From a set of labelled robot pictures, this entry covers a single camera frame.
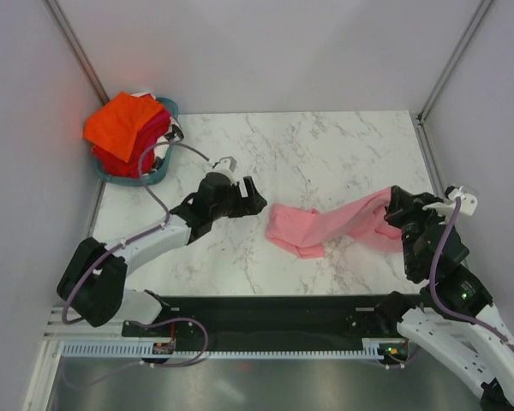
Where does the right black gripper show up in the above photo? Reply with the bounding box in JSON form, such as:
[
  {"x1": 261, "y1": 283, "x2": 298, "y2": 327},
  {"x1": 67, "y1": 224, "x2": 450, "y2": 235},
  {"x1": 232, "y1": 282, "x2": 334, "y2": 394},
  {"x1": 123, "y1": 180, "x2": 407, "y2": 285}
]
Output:
[{"x1": 383, "y1": 186, "x2": 449, "y2": 277}]

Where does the pink t shirt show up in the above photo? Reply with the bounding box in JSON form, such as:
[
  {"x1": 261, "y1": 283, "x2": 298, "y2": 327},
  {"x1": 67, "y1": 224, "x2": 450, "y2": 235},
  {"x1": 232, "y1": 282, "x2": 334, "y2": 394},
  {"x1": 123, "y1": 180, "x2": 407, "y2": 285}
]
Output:
[{"x1": 266, "y1": 188, "x2": 402, "y2": 259}]

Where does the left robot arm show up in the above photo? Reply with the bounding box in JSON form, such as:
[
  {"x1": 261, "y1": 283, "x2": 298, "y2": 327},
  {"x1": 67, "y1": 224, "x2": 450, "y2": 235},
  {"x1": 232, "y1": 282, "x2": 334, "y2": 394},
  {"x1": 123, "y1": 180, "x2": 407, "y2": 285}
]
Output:
[{"x1": 57, "y1": 172, "x2": 267, "y2": 327}]

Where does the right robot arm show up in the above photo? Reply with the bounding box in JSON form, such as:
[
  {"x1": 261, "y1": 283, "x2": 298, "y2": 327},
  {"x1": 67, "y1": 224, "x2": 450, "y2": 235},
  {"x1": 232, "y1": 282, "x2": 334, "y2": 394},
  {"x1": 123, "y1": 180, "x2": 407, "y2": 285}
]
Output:
[{"x1": 374, "y1": 186, "x2": 514, "y2": 410}]

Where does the magenta t shirt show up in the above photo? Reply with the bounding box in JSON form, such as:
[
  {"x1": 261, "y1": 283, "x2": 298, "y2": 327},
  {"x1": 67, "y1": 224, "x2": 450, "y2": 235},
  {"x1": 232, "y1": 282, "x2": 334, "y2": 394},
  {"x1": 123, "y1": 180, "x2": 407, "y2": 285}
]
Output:
[{"x1": 137, "y1": 108, "x2": 171, "y2": 142}]

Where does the teal laundry basket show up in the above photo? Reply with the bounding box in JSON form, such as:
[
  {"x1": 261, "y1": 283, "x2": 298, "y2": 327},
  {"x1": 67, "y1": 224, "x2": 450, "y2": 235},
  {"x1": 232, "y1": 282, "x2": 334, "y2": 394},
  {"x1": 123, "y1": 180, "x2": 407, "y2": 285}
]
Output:
[{"x1": 93, "y1": 95, "x2": 179, "y2": 187}]

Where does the red t shirt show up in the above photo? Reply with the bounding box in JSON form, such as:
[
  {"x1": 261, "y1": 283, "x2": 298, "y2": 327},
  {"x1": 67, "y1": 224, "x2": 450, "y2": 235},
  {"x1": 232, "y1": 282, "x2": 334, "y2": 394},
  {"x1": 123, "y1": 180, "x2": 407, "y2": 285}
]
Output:
[{"x1": 90, "y1": 128, "x2": 159, "y2": 179}]

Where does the orange t shirt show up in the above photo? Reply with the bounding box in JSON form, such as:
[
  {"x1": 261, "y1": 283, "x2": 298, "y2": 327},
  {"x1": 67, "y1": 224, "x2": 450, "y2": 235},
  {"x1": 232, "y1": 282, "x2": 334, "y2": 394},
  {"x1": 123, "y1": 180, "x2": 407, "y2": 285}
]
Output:
[{"x1": 83, "y1": 92, "x2": 164, "y2": 159}]

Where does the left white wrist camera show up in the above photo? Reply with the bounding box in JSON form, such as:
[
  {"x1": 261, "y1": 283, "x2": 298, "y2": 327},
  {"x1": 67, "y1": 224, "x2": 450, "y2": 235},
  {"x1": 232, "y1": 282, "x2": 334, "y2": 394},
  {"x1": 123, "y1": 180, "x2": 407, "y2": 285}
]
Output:
[{"x1": 212, "y1": 156, "x2": 237, "y2": 180}]

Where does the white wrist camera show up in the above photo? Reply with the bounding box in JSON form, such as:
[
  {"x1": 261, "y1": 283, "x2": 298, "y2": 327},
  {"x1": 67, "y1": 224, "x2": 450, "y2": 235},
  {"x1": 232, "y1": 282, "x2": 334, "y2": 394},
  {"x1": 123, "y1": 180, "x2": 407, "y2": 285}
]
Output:
[
  {"x1": 422, "y1": 185, "x2": 478, "y2": 217},
  {"x1": 212, "y1": 156, "x2": 237, "y2": 180}
]

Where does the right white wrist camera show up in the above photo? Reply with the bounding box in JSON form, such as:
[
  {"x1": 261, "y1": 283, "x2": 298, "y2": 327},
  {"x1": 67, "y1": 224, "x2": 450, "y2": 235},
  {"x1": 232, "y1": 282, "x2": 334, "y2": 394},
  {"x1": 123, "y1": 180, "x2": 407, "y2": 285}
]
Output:
[{"x1": 422, "y1": 185, "x2": 478, "y2": 217}]

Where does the right aluminium frame post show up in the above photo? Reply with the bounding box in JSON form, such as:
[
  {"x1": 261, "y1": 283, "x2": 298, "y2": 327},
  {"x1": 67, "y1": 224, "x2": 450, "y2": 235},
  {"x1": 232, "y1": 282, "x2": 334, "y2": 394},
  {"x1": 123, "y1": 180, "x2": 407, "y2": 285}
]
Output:
[{"x1": 415, "y1": 0, "x2": 498, "y2": 125}]

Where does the aluminium frame post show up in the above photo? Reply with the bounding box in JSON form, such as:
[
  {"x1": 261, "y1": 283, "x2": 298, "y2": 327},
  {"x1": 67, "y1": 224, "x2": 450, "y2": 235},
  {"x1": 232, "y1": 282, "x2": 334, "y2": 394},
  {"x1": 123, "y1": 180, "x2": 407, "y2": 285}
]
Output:
[
  {"x1": 43, "y1": 0, "x2": 110, "y2": 105},
  {"x1": 415, "y1": 0, "x2": 498, "y2": 125}
]

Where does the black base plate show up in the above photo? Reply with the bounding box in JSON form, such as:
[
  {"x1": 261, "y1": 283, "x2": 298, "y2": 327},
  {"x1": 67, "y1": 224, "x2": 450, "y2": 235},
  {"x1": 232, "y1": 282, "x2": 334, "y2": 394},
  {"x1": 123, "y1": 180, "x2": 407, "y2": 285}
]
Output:
[{"x1": 122, "y1": 295, "x2": 400, "y2": 350}]

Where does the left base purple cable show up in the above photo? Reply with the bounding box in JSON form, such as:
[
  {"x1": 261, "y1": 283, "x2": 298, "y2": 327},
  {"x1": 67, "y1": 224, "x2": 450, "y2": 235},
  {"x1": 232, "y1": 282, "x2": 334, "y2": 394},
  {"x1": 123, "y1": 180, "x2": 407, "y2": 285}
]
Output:
[{"x1": 139, "y1": 317, "x2": 211, "y2": 370}]

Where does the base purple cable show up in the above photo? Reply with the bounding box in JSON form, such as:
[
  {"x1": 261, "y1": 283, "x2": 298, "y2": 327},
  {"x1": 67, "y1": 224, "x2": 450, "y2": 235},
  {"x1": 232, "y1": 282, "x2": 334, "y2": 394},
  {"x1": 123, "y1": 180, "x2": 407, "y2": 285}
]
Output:
[
  {"x1": 383, "y1": 342, "x2": 423, "y2": 371},
  {"x1": 139, "y1": 317, "x2": 211, "y2": 370}
]

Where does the white slotted cable duct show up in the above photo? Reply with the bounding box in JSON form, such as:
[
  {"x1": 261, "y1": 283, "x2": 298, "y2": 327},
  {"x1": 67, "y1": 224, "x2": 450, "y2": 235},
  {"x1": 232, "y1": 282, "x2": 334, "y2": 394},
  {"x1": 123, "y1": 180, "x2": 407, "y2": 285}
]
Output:
[{"x1": 61, "y1": 341, "x2": 384, "y2": 360}]

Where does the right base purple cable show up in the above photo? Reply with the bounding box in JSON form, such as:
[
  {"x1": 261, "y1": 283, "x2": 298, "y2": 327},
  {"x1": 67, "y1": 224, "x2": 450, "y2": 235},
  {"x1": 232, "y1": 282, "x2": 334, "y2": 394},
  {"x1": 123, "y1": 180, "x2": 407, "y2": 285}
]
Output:
[{"x1": 383, "y1": 342, "x2": 423, "y2": 371}]

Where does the left aluminium frame post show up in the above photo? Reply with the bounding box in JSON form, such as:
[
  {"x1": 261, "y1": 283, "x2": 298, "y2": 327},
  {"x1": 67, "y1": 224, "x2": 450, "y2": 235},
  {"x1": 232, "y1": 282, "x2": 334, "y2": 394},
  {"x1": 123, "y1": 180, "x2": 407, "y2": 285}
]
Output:
[{"x1": 43, "y1": 0, "x2": 110, "y2": 105}]

